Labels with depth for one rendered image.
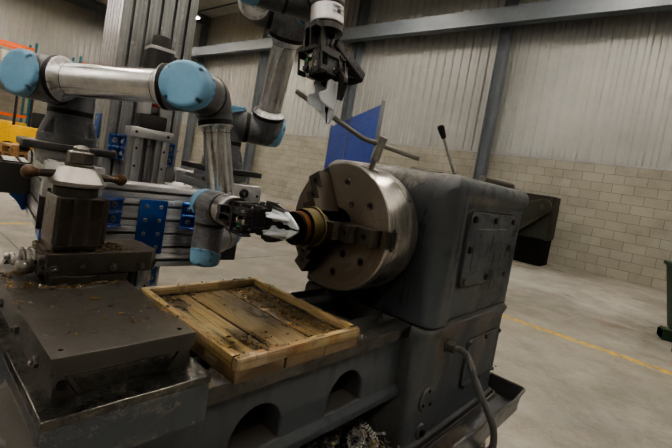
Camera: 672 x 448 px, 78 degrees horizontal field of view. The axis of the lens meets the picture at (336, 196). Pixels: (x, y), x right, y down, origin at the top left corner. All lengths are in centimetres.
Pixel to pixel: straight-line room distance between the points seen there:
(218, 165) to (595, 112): 1039
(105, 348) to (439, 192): 77
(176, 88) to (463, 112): 1125
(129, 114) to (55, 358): 118
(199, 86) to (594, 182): 1022
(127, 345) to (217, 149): 73
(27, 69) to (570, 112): 1076
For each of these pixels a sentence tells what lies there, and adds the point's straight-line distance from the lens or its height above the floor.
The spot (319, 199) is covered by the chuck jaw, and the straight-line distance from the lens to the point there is 97.
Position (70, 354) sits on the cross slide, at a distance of 55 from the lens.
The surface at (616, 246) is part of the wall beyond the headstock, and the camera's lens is 1076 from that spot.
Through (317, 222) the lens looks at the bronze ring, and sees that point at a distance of 91.
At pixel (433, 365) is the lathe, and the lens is 119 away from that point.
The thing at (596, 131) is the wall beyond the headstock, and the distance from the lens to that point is 1108.
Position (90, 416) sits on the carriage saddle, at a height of 92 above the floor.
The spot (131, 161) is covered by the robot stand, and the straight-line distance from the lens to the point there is 155.
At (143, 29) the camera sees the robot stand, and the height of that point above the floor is 159.
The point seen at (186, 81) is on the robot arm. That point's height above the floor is 136.
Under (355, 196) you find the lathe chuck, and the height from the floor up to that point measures 116.
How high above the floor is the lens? 121
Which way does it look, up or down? 3 degrees down
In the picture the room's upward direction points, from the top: 10 degrees clockwise
